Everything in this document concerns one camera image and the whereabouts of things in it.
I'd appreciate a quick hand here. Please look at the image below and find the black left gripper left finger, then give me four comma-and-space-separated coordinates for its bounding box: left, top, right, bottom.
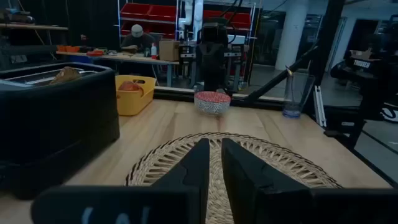
151, 138, 211, 224

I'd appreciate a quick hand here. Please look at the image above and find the patterned bowl with red inside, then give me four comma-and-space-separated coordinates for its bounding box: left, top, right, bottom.
193, 91, 232, 116

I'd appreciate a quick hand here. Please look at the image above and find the black two-slot toaster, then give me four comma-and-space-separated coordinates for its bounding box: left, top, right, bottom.
0, 62, 121, 200

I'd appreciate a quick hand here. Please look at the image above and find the black Trossen equipment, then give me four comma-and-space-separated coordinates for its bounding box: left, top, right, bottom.
329, 48, 398, 150

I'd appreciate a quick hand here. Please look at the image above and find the person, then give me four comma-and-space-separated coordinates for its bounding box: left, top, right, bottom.
119, 24, 156, 54

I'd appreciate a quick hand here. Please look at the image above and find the round woven straw placemat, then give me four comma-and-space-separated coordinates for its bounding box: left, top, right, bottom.
125, 132, 343, 224

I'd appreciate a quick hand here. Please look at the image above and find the yellow plastic basket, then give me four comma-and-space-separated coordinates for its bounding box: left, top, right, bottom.
114, 74, 157, 116

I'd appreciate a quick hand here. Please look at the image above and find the clear drinking glass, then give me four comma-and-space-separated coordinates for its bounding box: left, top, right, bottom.
282, 67, 316, 119

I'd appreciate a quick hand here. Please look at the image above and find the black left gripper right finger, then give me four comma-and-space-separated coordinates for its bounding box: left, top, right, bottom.
221, 138, 312, 224

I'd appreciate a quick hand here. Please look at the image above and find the long wooden workbench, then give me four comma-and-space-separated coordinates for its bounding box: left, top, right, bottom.
55, 50, 180, 88

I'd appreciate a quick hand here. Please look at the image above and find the shelf rack with red bins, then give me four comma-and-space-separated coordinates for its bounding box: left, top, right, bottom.
117, 0, 257, 41

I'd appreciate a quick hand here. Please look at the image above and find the silver aluminium bracket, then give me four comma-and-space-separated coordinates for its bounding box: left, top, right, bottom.
312, 85, 328, 128

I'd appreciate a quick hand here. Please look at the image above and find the brown cardboard box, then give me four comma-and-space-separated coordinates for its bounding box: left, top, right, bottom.
159, 39, 180, 62

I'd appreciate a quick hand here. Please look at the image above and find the brown bread slice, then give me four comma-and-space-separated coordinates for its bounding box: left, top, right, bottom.
49, 66, 83, 85

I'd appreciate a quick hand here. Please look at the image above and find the red orange apple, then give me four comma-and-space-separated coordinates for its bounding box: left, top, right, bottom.
118, 80, 145, 96

